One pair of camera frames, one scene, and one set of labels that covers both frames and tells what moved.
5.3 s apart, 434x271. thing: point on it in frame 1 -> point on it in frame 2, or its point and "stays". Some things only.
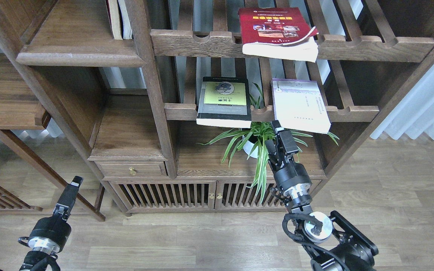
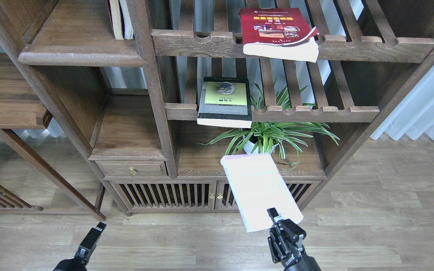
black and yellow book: x=224 y=101 stays
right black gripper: x=292 y=179 -> x=285 y=244
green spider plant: x=260 y=141 stays
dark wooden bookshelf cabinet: x=175 y=99 stays
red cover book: x=278 y=32 stays
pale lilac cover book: x=299 y=105 -> x=258 y=184
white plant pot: x=248 y=146 stays
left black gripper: x=49 y=235 -> x=84 y=251
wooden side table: x=5 y=100 stays
